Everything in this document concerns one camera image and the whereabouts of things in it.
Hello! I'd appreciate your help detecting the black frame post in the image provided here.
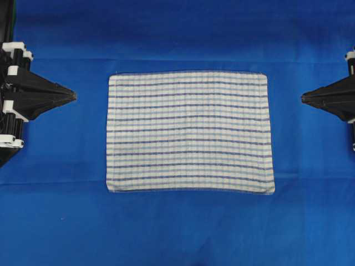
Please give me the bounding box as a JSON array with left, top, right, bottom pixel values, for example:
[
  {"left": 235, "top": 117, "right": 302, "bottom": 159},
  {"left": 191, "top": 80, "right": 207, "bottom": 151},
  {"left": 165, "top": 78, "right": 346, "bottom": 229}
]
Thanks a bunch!
[{"left": 0, "top": 0, "right": 17, "bottom": 55}]

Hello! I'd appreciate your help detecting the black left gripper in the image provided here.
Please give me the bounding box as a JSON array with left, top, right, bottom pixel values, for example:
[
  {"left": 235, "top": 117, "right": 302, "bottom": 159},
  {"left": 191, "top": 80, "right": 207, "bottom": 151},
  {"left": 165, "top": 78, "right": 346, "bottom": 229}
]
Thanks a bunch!
[{"left": 1, "top": 42, "right": 77, "bottom": 147}]

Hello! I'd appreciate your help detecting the blue table cloth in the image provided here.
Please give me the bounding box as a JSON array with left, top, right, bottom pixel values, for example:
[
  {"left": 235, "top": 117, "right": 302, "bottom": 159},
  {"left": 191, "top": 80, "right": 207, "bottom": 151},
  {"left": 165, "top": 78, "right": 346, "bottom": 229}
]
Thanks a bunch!
[{"left": 1, "top": 1, "right": 354, "bottom": 265}]

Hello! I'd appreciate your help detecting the blue striped white towel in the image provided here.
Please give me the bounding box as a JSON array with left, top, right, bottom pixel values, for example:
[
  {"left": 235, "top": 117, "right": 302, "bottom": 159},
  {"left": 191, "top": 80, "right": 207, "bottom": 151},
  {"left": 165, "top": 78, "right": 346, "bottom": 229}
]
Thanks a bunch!
[{"left": 106, "top": 70, "right": 275, "bottom": 194}]

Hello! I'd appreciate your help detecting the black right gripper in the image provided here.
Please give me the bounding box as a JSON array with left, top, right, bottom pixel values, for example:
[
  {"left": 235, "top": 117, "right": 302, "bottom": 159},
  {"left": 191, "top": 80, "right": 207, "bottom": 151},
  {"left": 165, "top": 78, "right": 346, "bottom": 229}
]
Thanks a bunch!
[{"left": 301, "top": 48, "right": 354, "bottom": 150}]

